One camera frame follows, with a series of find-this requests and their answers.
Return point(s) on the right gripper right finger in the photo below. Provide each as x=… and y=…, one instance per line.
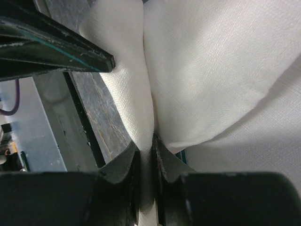
x=169, y=187

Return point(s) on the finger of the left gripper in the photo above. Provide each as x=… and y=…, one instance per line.
x=32, y=43

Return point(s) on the white cloth napkin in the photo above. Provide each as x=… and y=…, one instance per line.
x=220, y=79

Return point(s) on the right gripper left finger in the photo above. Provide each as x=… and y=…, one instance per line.
x=120, y=186

